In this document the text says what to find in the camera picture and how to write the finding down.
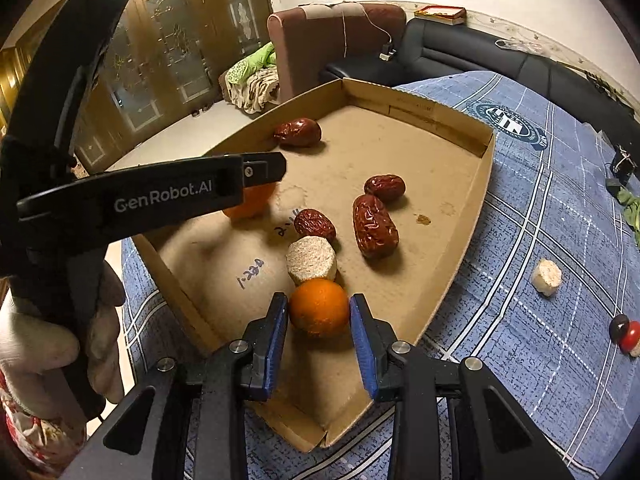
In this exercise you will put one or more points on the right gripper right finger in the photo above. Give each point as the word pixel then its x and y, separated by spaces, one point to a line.
pixel 372 339

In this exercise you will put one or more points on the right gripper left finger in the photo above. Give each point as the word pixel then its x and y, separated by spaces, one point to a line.
pixel 266 337

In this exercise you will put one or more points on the orange mandarin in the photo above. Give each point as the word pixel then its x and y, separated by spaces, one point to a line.
pixel 255 201
pixel 319 308

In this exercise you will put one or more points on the white corn cob piece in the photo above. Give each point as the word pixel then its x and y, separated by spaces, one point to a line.
pixel 311 257

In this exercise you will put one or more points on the large red jujube date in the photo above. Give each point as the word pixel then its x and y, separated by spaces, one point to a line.
pixel 376 234

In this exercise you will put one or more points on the small red date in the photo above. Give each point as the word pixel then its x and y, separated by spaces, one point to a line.
pixel 386 187

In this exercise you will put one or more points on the dark red jujube date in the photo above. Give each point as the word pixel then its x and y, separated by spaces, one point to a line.
pixel 298 133

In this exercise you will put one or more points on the left hand white glove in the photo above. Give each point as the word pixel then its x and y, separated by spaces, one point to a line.
pixel 31 347

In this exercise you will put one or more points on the small date in tray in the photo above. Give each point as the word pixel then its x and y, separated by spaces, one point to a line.
pixel 311 222

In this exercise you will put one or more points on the cardboard tray box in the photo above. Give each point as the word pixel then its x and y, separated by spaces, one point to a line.
pixel 218 275

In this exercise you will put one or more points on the blue plaid tablecloth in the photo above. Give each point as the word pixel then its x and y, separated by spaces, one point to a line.
pixel 546 198

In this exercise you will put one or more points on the wooden glass cabinet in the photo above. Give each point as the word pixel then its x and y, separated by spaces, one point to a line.
pixel 163 64

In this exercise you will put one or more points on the green patterned blanket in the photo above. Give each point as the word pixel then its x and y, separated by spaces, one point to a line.
pixel 253 84

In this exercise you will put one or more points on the dark purple plum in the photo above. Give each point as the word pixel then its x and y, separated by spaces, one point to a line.
pixel 618 327

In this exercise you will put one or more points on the red cherry tomato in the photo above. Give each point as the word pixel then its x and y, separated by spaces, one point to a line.
pixel 630 342

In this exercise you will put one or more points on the green leafy vegetable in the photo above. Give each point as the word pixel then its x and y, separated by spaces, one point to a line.
pixel 631 211

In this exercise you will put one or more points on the black leather sofa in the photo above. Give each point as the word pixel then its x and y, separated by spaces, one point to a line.
pixel 431 50

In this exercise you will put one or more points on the black cup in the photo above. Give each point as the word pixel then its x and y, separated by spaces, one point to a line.
pixel 623 166

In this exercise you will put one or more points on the brown armchair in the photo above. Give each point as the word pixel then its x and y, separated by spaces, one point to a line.
pixel 308 38

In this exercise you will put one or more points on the clear plastic bag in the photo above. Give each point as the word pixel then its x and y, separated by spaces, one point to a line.
pixel 520 45

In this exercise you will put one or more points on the red book on sofa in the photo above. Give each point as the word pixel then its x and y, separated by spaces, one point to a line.
pixel 448 15

